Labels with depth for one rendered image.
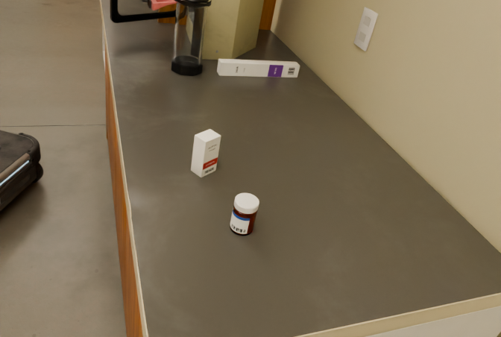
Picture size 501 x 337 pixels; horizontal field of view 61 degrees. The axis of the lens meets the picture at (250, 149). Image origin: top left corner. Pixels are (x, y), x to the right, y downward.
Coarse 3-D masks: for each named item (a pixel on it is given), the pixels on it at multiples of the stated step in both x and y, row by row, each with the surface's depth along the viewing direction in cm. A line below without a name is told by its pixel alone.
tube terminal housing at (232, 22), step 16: (224, 0) 136; (240, 0) 138; (256, 0) 149; (208, 16) 137; (224, 16) 139; (240, 16) 142; (256, 16) 154; (208, 32) 140; (224, 32) 142; (240, 32) 147; (256, 32) 160; (208, 48) 144; (224, 48) 145; (240, 48) 152
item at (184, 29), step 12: (180, 12) 122; (192, 12) 121; (204, 12) 123; (180, 24) 124; (192, 24) 123; (204, 24) 126; (180, 36) 126; (192, 36) 125; (204, 36) 129; (180, 48) 127; (192, 48) 127; (180, 60) 129; (192, 60) 130
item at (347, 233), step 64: (128, 64) 131; (128, 128) 101; (192, 128) 106; (256, 128) 111; (320, 128) 117; (128, 192) 82; (192, 192) 85; (256, 192) 88; (320, 192) 92; (384, 192) 96; (192, 256) 71; (256, 256) 73; (320, 256) 76; (384, 256) 78; (448, 256) 81; (192, 320) 61; (256, 320) 63; (320, 320) 64; (384, 320) 67
